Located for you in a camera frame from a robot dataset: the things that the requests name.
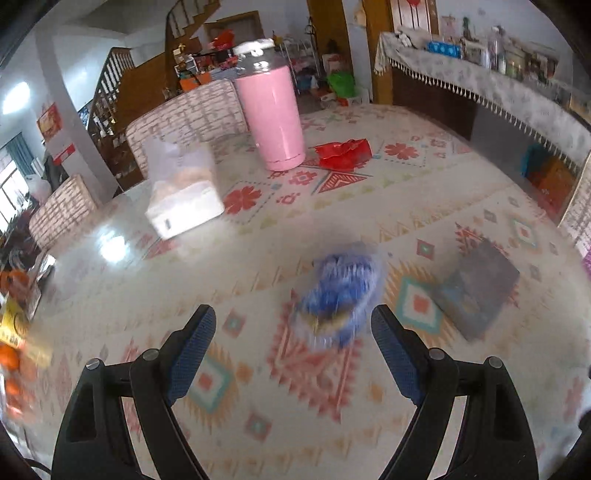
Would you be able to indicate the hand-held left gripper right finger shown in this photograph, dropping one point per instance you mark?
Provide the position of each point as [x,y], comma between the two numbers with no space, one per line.
[397,355]

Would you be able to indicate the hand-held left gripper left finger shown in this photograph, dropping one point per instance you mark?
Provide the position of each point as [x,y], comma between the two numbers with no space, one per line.
[196,350]

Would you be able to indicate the blue wrapper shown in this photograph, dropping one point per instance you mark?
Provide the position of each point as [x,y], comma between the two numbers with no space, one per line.
[339,295]

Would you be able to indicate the white tissue pack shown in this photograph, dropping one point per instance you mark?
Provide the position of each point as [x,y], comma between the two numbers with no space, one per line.
[184,194]

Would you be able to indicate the orange fruit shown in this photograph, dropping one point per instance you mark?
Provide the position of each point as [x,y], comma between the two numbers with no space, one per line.
[9,360]

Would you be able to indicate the patterned chair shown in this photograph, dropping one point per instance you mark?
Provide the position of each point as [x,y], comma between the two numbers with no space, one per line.
[62,217]
[184,117]

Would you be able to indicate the red crumpled wrapper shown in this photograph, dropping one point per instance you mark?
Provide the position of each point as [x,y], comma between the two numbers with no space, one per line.
[344,154]

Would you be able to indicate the white plastic bag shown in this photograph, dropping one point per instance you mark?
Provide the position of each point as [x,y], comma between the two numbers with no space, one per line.
[39,190]

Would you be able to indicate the pink tumbler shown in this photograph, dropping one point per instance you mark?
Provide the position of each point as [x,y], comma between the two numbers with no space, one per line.
[272,120]

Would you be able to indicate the blue curtain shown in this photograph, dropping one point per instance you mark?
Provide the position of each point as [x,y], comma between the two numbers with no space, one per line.
[16,150]

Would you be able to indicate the wooden staircase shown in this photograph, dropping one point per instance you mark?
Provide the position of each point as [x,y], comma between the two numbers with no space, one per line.
[134,83]

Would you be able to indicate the green plastic bag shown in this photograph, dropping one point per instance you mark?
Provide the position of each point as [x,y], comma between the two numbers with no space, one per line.
[341,83]

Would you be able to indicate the sideboard with floral cloth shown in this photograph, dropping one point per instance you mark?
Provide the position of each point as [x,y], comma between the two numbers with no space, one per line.
[489,83]

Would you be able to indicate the pile of gift boxes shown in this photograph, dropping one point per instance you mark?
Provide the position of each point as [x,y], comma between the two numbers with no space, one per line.
[205,60]

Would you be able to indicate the red wall calendar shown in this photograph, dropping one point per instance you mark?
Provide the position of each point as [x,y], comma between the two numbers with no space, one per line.
[50,122]

